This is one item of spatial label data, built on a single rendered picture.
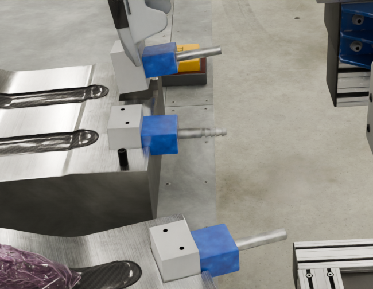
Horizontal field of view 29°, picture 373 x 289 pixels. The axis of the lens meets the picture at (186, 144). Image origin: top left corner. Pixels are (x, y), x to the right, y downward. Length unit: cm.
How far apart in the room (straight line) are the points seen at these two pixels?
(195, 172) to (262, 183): 132
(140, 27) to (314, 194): 141
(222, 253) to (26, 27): 80
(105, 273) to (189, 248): 9
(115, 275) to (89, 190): 12
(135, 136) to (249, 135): 167
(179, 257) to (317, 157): 170
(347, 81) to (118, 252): 57
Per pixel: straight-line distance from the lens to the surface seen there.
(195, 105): 105
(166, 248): 68
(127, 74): 88
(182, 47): 113
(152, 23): 85
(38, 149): 83
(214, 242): 70
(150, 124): 81
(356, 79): 117
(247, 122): 252
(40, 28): 136
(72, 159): 80
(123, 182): 78
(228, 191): 219
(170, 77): 110
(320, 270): 160
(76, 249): 73
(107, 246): 73
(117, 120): 80
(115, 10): 83
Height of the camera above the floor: 133
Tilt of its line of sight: 33 degrees down
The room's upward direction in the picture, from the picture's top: 5 degrees counter-clockwise
